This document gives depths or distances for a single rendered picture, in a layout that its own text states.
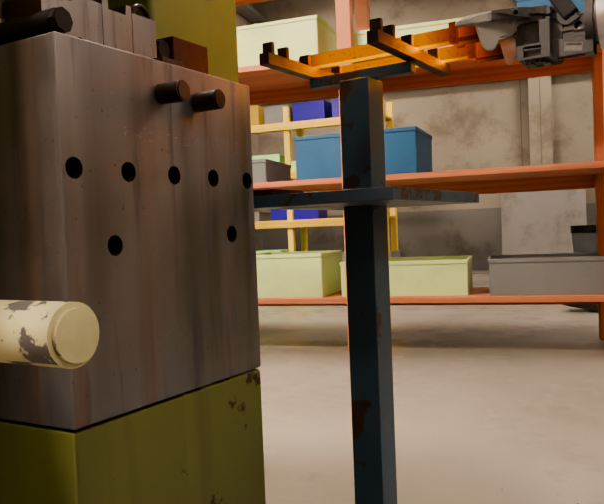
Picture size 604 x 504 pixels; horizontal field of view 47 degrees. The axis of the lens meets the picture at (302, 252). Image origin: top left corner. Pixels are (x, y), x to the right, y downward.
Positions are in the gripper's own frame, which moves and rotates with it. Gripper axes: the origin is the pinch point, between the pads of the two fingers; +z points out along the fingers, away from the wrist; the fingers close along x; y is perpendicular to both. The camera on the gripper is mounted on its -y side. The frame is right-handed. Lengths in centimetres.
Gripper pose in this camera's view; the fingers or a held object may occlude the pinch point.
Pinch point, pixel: (469, 30)
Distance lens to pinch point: 125.9
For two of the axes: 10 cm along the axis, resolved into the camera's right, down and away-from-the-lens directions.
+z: -8.5, 0.2, 5.3
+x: 5.3, -0.5, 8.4
